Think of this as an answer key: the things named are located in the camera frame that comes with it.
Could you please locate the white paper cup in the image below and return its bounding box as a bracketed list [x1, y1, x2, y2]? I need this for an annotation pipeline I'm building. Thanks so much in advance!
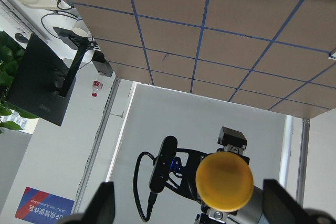
[72, 27, 88, 37]

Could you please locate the black monitor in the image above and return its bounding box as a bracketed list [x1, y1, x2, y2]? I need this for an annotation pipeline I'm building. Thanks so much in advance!
[6, 34, 90, 126]

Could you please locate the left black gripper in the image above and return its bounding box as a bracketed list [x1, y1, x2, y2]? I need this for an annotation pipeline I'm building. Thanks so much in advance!
[169, 126, 248, 224]

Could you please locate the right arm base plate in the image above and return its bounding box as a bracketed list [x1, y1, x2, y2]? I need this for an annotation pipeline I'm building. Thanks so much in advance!
[328, 49, 336, 60]

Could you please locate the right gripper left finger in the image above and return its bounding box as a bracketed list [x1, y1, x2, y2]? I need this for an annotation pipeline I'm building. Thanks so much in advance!
[57, 182, 116, 224]

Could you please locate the yellow push button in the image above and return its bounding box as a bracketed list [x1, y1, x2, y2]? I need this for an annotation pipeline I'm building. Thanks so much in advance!
[195, 152, 254, 212]

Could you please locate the green plant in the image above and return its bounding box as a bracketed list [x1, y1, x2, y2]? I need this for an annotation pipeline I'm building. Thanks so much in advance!
[1, 31, 38, 119]

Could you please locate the red cap bottle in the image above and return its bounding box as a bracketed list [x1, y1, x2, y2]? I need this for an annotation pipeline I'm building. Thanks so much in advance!
[91, 80, 103, 97]

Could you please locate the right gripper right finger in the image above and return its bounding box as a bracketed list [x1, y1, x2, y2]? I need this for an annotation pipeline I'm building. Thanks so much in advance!
[262, 179, 335, 224]

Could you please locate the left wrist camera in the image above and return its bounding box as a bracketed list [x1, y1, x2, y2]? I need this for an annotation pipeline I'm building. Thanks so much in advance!
[149, 136, 177, 194]

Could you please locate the blue red sign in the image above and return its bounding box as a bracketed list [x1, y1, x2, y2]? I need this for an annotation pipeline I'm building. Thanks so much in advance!
[14, 187, 74, 223]

